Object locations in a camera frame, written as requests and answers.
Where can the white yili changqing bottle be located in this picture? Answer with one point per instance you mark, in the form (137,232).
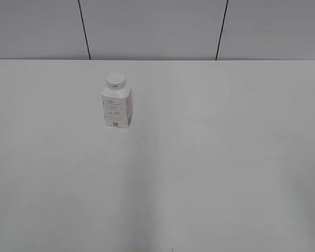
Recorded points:
(117,106)

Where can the white round bottle cap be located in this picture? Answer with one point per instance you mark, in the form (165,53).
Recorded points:
(115,81)

